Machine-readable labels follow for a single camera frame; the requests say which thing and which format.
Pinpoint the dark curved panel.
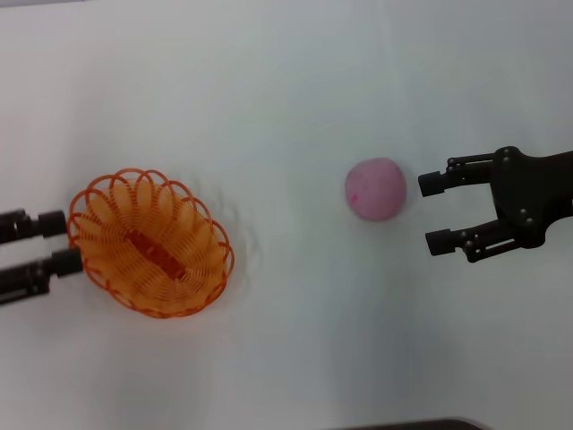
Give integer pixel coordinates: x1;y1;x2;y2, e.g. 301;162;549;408
339;417;489;430

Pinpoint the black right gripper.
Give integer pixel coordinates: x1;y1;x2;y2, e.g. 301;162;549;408
418;145;573;264

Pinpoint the orange plastic wire basket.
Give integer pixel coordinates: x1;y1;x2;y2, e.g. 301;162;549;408
66;168;236;320

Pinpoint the pink peach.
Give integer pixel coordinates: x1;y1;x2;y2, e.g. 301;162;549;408
344;157;408;223

